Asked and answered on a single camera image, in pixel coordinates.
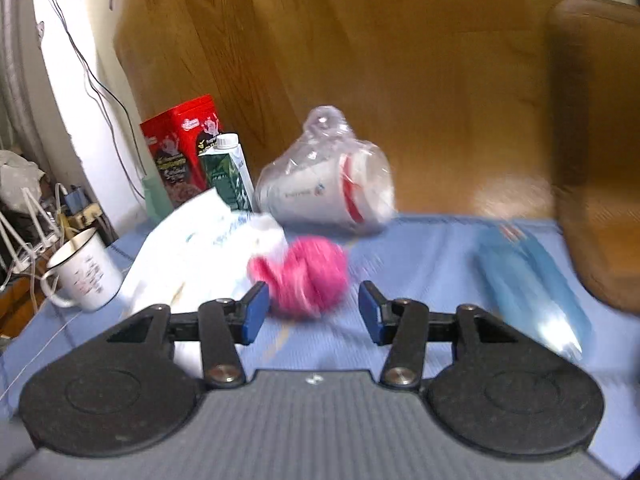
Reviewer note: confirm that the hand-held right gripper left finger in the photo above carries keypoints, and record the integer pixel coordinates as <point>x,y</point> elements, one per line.
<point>257,310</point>

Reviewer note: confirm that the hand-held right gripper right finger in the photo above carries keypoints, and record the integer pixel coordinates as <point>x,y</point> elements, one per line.
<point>370,310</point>

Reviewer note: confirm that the pink fluffy cloth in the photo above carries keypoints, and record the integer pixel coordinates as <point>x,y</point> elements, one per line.
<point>310,275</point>

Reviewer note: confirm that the blue striped tablecloth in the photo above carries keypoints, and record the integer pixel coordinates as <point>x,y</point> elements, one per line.
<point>440,270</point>

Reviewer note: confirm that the large white tissue pack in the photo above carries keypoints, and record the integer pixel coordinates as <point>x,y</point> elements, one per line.
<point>200,250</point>

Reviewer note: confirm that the plastic bag of paper cups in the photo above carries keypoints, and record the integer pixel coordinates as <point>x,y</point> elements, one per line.
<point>320,185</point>

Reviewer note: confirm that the green drink carton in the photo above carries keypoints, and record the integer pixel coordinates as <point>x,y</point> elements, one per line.
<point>227,175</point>

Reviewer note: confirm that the blue glasses case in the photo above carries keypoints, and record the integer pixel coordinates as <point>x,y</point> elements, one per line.
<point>530,290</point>

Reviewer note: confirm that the white enamel mug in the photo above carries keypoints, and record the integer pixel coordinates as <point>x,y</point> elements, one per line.
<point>85,270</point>

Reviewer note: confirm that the red snack box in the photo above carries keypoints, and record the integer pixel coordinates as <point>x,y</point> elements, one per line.
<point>175,145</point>

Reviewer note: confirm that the grey plug adapter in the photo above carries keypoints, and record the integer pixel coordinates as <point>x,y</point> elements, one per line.
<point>75,199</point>

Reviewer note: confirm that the wooden board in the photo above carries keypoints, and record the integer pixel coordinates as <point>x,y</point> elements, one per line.
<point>375,50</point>

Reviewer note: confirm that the crumpled white bag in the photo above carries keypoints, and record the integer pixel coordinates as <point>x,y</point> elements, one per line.
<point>20,175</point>

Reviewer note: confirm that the brown chair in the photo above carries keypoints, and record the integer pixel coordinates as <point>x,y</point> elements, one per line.
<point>595,135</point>

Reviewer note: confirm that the grey ribbed tube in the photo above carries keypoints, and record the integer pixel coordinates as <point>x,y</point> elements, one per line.
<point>12,60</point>

